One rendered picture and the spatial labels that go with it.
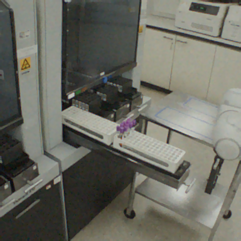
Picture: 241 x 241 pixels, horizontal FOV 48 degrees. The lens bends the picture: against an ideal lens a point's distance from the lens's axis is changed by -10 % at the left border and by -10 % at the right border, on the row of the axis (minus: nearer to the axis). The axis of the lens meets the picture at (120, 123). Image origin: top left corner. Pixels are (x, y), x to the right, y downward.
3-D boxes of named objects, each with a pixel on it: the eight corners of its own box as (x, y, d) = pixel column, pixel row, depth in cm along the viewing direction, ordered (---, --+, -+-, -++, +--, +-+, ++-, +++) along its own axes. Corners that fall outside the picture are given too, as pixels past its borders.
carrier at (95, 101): (98, 105, 158) (99, 95, 155) (101, 106, 157) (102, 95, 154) (85, 113, 149) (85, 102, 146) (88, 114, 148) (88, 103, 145)
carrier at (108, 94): (115, 95, 169) (115, 86, 166) (118, 96, 168) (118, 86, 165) (102, 102, 160) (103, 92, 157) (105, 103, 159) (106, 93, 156)
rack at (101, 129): (59, 124, 141) (59, 113, 138) (72, 116, 149) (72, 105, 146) (108, 147, 128) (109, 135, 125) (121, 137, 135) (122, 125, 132)
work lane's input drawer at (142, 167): (52, 135, 145) (51, 119, 140) (69, 123, 155) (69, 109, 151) (184, 198, 113) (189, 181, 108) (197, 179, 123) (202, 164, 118)
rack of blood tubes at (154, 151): (112, 149, 127) (112, 137, 124) (124, 139, 135) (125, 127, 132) (173, 176, 114) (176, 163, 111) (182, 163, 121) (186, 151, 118)
